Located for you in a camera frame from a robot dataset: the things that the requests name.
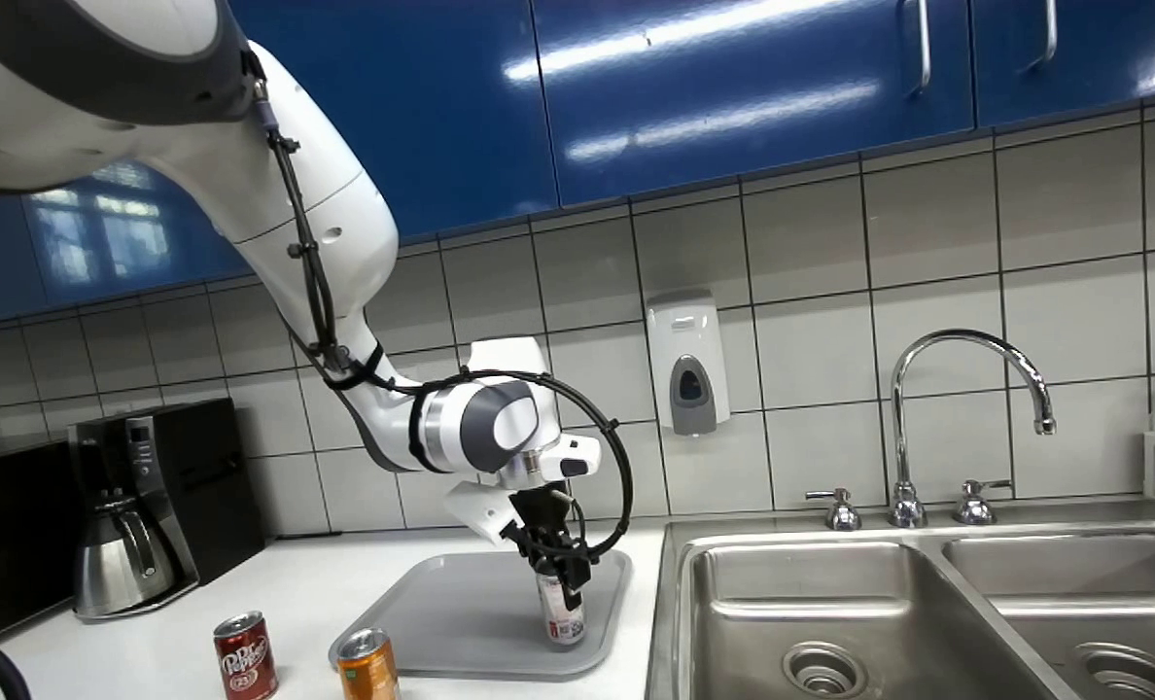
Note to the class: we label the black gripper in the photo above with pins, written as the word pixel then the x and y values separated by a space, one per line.
pixel 546 520

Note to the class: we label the silver can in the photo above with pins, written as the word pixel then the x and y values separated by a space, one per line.
pixel 563 624

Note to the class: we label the orange soda can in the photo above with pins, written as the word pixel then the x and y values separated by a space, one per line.
pixel 368 668

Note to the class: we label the red soda can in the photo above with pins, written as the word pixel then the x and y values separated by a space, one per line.
pixel 245 663

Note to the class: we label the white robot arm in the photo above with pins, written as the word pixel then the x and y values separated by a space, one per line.
pixel 303 208

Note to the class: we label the grey plastic tray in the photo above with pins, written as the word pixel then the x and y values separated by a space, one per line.
pixel 460 615

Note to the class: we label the stainless steel sink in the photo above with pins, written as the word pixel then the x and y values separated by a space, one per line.
pixel 795 597

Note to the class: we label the chrome gooseneck faucet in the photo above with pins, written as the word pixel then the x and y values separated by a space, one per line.
pixel 900 431

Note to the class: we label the black coffee maker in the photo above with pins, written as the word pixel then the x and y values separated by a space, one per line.
pixel 201 482

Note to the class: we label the steel coffee carafe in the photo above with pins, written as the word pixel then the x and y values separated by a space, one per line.
pixel 122 558

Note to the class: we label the blue upper cabinet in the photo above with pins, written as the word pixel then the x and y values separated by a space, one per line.
pixel 731 78

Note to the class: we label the black microwave oven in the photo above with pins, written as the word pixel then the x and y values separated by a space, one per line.
pixel 12 529

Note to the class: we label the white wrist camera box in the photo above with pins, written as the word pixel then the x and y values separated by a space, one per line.
pixel 482 507

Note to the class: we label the white wall soap dispenser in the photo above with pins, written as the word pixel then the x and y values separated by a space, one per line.
pixel 688 362

